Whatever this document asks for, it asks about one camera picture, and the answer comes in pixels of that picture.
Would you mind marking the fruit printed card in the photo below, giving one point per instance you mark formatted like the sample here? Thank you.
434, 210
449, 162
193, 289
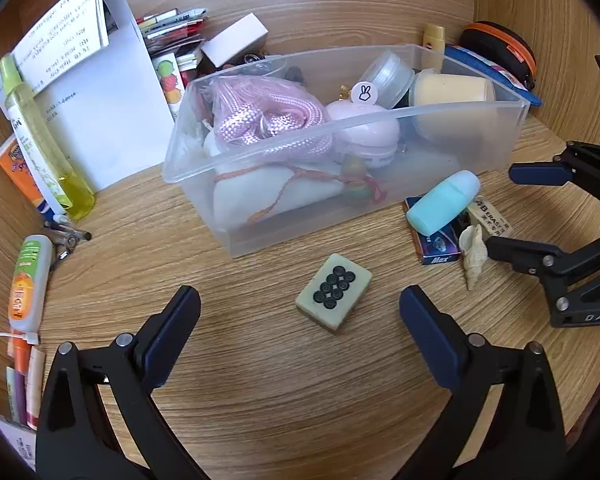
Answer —
167, 80

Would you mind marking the purple pen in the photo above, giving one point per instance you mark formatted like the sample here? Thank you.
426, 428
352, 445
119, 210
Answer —
15, 395

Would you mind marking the white and pink pen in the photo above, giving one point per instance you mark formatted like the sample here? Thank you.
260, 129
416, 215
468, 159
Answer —
35, 385

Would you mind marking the stack of booklets and cards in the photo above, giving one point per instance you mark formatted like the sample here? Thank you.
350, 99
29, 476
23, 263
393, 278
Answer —
170, 35

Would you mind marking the white rectangular box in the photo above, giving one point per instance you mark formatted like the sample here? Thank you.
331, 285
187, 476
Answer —
235, 35

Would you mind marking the clear plastic storage box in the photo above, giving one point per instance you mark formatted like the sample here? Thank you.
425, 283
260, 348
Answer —
430, 175

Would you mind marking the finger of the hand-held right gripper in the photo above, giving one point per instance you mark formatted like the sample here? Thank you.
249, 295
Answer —
517, 252
537, 174

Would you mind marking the seashell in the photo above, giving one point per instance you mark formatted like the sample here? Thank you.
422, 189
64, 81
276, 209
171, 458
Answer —
472, 255

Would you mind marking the pale yellow jar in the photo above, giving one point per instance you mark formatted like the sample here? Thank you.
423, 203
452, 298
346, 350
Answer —
455, 90

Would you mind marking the teal roll-on bottle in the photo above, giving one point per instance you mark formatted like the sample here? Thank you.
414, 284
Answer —
440, 202

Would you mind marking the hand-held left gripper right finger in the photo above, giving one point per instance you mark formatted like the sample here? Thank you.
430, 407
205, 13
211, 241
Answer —
427, 335

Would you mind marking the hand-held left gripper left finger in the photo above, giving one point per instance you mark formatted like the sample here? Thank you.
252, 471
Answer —
172, 332

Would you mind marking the small blue box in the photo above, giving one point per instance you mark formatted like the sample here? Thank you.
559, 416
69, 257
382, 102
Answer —
437, 251

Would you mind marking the pink round case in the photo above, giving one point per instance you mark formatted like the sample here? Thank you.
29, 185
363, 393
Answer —
365, 130

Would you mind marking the blue flat packet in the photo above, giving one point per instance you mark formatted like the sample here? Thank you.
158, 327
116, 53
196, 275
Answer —
485, 66

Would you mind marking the yellow-green spray bottle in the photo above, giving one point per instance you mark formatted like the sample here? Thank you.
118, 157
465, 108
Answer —
35, 130

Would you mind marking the white printed label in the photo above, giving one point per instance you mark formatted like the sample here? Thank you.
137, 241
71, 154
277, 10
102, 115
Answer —
15, 442

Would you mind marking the white cloth pouch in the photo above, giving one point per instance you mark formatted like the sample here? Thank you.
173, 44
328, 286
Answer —
280, 190

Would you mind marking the orange marker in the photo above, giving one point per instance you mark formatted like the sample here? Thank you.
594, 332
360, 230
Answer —
21, 360

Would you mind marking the black and orange zip case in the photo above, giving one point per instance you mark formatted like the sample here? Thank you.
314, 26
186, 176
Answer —
490, 37

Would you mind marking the green-backed mahjong tile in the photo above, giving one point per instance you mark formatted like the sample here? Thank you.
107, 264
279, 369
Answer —
335, 285

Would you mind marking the yellow cream tube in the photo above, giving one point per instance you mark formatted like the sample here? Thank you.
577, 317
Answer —
433, 37

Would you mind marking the wooden desktop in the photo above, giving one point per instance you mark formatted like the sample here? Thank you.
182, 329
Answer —
260, 385

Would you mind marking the orange and white glue bottle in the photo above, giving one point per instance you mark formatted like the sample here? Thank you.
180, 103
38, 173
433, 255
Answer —
27, 285

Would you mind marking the white eraser with sleeve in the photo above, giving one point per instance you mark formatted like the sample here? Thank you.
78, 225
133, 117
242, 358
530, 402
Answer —
490, 217

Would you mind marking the white folded paper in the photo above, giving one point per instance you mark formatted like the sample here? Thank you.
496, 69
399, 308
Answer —
110, 110

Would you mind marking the orange tube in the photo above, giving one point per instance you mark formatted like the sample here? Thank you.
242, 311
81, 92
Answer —
15, 165

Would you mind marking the clear round jar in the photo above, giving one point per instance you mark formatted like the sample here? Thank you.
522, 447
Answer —
390, 77

